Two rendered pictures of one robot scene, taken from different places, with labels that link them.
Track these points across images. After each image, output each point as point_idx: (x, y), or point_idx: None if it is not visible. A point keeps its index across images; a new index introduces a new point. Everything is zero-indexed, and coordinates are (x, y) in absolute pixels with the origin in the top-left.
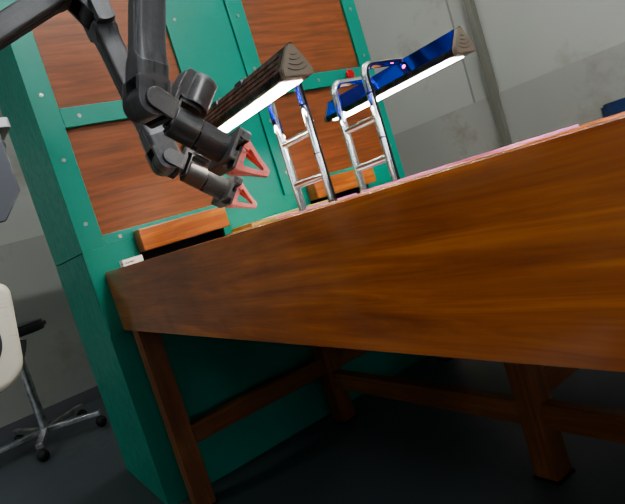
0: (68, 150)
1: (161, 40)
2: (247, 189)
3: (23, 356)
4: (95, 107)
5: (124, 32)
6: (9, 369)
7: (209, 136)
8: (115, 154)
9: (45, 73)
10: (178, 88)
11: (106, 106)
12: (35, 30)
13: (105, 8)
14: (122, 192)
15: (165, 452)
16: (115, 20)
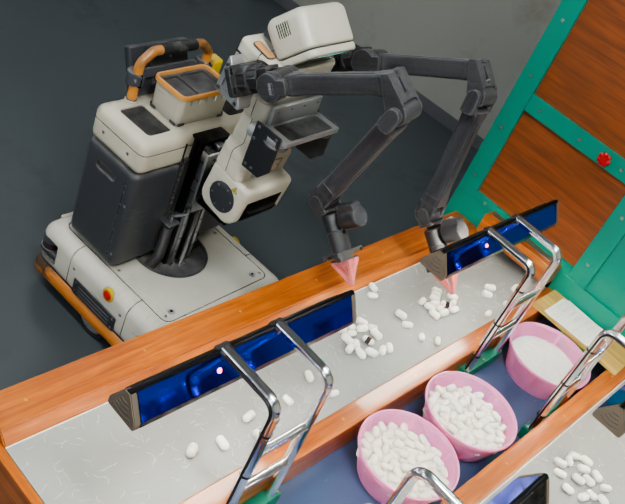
0: (510, 124)
1: (341, 183)
2: (604, 284)
3: (243, 218)
4: (556, 115)
5: None
6: (227, 218)
7: (329, 239)
8: (538, 156)
9: (548, 64)
10: (334, 208)
11: (564, 122)
12: (576, 28)
13: (469, 106)
14: (517, 182)
15: None
16: (478, 115)
